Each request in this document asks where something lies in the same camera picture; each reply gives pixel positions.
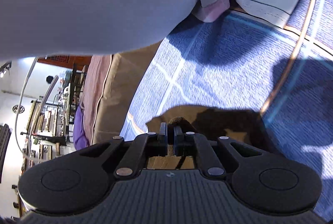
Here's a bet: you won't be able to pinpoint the brown t-shirt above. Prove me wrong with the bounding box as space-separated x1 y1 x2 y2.
145 105 277 170

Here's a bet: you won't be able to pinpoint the purple cloth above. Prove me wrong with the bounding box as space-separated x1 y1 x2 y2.
73 106 90 150

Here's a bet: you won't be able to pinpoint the brown mattress edge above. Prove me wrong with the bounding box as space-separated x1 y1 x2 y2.
92 42 161 144

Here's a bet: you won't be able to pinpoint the pink bed cover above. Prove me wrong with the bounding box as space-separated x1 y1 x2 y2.
81 55 112 145

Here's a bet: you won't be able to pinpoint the blue checked bed sheet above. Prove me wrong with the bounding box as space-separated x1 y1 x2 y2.
121 0 332 221

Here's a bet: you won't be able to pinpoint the red wooden door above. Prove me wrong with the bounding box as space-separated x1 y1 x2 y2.
37 55 92 68

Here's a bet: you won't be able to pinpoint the wooden wall shelves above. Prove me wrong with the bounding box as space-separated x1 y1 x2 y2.
20 72 85 166

